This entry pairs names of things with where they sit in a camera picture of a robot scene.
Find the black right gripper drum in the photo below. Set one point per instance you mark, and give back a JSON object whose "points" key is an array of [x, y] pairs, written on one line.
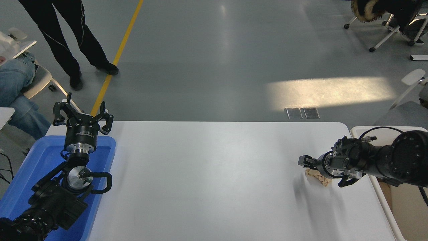
{"points": [[321, 165]]}

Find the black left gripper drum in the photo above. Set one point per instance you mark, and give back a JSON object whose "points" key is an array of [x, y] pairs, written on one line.
{"points": [[82, 132]]}

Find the tan paper ball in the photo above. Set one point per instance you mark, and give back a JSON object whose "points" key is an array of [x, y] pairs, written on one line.
{"points": [[321, 181]]}

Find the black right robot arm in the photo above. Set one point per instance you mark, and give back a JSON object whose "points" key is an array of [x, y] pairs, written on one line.
{"points": [[401, 157]]}

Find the beige office chair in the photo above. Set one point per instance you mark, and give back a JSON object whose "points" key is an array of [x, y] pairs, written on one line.
{"points": [[41, 82]]}

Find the silver floor outlet plate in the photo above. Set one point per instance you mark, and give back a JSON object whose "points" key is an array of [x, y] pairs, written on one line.
{"points": [[294, 113], [310, 112]]}

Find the blue plastic tray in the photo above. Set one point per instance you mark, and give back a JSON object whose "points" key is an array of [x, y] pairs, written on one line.
{"points": [[40, 160]]}

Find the seated person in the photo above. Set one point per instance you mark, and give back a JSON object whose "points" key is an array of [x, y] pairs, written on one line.
{"points": [[15, 83]]}

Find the small white side table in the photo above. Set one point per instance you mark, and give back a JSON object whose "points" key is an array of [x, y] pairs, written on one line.
{"points": [[6, 115]]}

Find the standing person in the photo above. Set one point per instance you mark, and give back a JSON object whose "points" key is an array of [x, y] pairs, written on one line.
{"points": [[57, 40]]}

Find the white writing board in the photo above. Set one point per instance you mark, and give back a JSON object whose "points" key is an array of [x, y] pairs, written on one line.
{"points": [[20, 48]]}

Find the large pale plastic bin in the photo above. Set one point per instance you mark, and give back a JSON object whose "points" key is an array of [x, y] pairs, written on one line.
{"points": [[401, 214]]}

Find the grey chair with white armrest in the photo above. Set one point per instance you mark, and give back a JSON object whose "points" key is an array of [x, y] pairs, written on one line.
{"points": [[406, 115]]}

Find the white bar on floor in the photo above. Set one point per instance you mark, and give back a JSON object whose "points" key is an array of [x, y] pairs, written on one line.
{"points": [[418, 58]]}

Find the white-legged rolling chair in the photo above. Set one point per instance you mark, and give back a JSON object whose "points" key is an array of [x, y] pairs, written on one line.
{"points": [[388, 35]]}

